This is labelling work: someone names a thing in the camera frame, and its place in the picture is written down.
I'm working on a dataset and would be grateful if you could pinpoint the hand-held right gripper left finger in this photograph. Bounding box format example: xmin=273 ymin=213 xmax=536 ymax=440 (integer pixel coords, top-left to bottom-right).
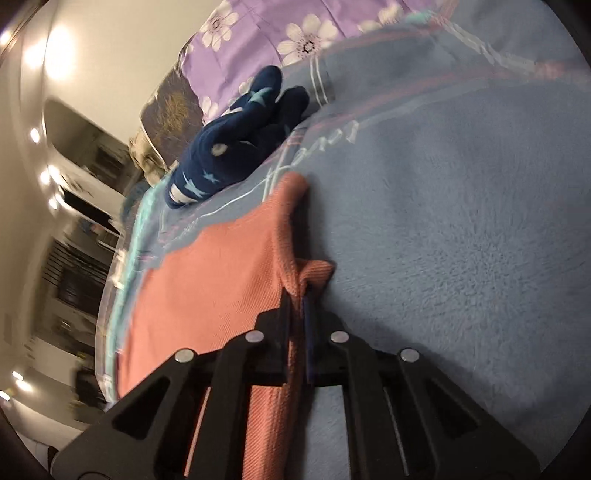
xmin=50 ymin=293 xmax=294 ymax=480

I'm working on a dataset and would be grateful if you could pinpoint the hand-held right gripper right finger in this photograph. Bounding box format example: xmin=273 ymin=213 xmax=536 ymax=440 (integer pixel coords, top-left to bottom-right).
xmin=302 ymin=295 xmax=542 ymax=480

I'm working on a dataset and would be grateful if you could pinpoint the pink long-sleeve shirt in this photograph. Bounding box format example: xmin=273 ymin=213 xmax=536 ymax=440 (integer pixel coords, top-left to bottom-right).
xmin=115 ymin=172 xmax=335 ymax=480

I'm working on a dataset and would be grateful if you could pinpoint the beige clothes pile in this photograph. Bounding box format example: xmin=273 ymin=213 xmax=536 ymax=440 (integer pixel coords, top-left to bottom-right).
xmin=128 ymin=129 xmax=167 ymax=185

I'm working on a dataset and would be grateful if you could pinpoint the teal quilt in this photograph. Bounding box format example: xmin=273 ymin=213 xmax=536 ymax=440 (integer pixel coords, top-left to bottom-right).
xmin=108 ymin=182 xmax=178 ymax=296

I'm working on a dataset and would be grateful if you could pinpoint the navy star print plush garment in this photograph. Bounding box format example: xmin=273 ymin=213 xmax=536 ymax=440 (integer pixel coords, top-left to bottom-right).
xmin=165 ymin=65 xmax=311 ymax=210

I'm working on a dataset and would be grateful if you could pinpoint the dark brown patterned pillow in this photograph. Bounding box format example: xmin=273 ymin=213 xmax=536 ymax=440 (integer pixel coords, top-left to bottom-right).
xmin=141 ymin=60 xmax=206 ymax=167

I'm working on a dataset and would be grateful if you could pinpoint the purple floral pillow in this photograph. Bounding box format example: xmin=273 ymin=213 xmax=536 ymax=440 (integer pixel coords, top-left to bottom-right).
xmin=178 ymin=0 xmax=444 ymax=125

